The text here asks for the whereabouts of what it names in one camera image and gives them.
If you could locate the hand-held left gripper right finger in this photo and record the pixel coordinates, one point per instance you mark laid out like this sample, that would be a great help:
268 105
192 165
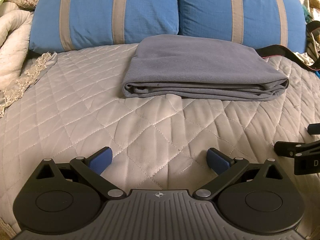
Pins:
217 161

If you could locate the grey sweatpants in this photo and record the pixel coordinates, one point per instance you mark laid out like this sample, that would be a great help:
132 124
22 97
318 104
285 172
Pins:
195 65

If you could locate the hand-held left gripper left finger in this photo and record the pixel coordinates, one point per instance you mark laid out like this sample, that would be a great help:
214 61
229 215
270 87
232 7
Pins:
101 159

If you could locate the blue pillow with grey stripes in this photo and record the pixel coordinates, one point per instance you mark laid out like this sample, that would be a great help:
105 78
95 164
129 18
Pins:
212 10
95 12

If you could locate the white crumpled cloth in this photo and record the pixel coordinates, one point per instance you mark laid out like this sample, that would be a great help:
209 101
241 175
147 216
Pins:
305 58

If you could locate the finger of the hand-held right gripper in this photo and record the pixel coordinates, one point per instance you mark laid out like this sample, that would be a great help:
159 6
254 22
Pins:
315 128
285 148

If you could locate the black belt with red edge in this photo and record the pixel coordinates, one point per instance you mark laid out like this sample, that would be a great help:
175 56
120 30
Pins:
275 51

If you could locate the cream comforter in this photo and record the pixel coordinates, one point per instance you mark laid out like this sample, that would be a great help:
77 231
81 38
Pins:
12 42

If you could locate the lace-trimmed cloth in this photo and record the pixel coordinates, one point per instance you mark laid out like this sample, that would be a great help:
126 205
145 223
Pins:
27 75

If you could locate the teal fuzzy cloth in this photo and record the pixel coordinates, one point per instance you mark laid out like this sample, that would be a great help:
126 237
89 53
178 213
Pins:
308 13

